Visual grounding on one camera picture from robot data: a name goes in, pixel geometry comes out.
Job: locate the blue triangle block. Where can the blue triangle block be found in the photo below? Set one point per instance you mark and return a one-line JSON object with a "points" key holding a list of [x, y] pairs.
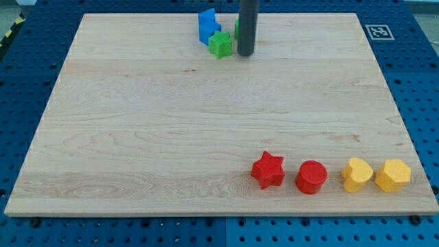
{"points": [[206, 16]]}

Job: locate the green star block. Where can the green star block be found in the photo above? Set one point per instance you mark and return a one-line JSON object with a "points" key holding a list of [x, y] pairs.
{"points": [[220, 44]]}

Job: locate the black screw front left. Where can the black screw front left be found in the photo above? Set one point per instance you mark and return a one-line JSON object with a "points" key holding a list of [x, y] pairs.
{"points": [[34, 222]]}

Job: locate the yellow heart block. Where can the yellow heart block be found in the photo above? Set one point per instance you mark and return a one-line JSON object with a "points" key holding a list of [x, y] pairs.
{"points": [[356, 174]]}

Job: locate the red star block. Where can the red star block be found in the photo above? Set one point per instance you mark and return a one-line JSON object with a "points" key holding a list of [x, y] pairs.
{"points": [[268, 170]]}

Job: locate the black screw front right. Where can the black screw front right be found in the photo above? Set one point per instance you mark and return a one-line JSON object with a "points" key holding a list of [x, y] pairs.
{"points": [[415, 220]]}

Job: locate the black screw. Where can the black screw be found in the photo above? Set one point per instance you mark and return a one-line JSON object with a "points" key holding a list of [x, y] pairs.
{"points": [[34, 222], [415, 220]]}

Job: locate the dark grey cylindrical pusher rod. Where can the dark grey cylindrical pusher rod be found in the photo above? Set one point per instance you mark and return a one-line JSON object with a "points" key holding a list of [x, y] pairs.
{"points": [[248, 13]]}

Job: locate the white fiducial marker tag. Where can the white fiducial marker tag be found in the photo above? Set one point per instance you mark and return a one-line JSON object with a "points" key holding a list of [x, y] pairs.
{"points": [[379, 32]]}

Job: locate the red cylinder block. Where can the red cylinder block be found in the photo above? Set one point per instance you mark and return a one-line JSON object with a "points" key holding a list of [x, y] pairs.
{"points": [[311, 177]]}

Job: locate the yellow hexagon block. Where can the yellow hexagon block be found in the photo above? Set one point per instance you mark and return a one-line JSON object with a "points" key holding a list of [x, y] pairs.
{"points": [[393, 175]]}

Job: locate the green block behind rod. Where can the green block behind rod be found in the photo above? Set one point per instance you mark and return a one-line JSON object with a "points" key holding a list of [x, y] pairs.
{"points": [[236, 29]]}

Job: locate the blue crescent block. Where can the blue crescent block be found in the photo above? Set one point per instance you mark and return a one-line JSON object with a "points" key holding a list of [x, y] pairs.
{"points": [[207, 29]]}

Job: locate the light wooden board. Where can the light wooden board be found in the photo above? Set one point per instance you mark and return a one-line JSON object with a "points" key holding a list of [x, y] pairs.
{"points": [[144, 122]]}

